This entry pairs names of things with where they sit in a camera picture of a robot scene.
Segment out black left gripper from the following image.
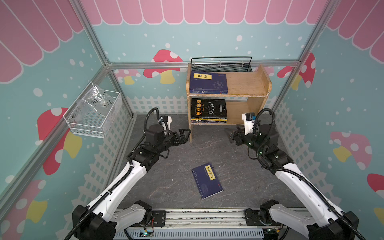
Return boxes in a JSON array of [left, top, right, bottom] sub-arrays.
[[156, 128, 192, 154]]

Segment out yellow cover book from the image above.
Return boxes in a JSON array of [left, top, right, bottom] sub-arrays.
[[191, 119, 228, 124]]

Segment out black book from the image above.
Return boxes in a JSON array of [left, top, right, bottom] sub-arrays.
[[191, 98, 228, 121]]

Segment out navy book yellow label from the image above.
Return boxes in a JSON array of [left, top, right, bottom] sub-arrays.
[[190, 71, 228, 91], [192, 163, 223, 199]]

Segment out blue book small yellow label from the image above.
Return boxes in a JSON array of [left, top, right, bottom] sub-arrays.
[[190, 90, 228, 95]]

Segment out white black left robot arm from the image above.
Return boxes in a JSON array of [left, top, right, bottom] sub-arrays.
[[65, 108, 192, 240]]

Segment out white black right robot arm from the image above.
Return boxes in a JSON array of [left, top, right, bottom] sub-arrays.
[[225, 108, 364, 240]]

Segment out wooden two-tier bookshelf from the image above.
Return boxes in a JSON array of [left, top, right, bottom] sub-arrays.
[[186, 63, 272, 142]]

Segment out clear plastic bag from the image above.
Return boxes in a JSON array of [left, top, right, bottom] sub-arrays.
[[74, 85, 116, 132]]

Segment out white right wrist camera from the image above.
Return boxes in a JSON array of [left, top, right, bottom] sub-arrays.
[[242, 113, 256, 135]]

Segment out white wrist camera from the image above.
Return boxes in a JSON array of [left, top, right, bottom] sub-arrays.
[[242, 113, 256, 135], [158, 116, 172, 131]]

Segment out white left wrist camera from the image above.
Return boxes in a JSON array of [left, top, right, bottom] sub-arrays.
[[158, 116, 172, 131]]

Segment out black wire mesh basket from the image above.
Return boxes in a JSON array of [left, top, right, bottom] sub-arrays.
[[191, 57, 253, 73]]

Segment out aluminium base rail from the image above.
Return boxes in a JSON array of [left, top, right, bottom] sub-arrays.
[[79, 206, 334, 240]]

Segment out white wire wall basket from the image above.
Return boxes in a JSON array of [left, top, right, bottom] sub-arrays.
[[63, 83, 123, 139]]

